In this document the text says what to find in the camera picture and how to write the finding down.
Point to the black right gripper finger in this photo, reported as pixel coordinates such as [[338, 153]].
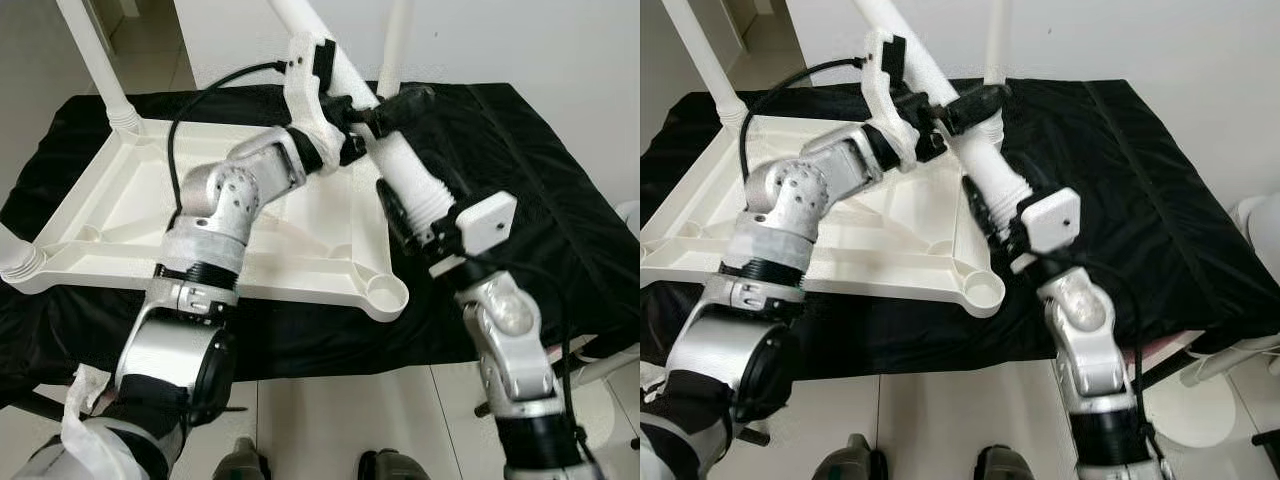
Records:
[[985, 205], [392, 210]]

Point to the black stand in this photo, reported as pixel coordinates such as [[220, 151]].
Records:
[[1268, 437]]

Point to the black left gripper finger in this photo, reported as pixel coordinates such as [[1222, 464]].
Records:
[[980, 100], [405, 103]]

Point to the grey right robot foot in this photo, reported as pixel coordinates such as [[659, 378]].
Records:
[[1003, 462], [390, 465]]

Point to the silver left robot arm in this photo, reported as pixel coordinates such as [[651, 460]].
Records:
[[200, 260], [790, 260]]

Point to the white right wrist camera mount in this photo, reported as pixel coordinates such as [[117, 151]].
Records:
[[1050, 220], [480, 225]]

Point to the white crumpled plastic wrap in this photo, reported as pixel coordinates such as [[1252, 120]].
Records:
[[80, 420]]

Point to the grey left robot foot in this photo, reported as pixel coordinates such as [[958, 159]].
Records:
[[850, 460], [240, 460]]

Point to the white plastic table leg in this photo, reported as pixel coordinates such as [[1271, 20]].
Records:
[[995, 40], [400, 160], [960, 120], [705, 60], [95, 60], [395, 45], [15, 260]]

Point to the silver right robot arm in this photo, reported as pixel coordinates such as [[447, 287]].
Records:
[[1090, 340], [510, 340]]

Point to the grey robot foot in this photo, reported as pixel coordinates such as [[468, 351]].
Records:
[[1003, 462], [390, 465], [850, 460], [240, 460]]

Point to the black metal table leg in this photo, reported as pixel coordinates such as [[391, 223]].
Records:
[[1165, 372], [757, 437], [40, 405]]

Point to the white plastic table top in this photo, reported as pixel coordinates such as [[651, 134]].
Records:
[[300, 230], [900, 230]]

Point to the black cloth table cover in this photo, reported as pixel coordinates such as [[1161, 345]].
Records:
[[560, 200], [1170, 200]]

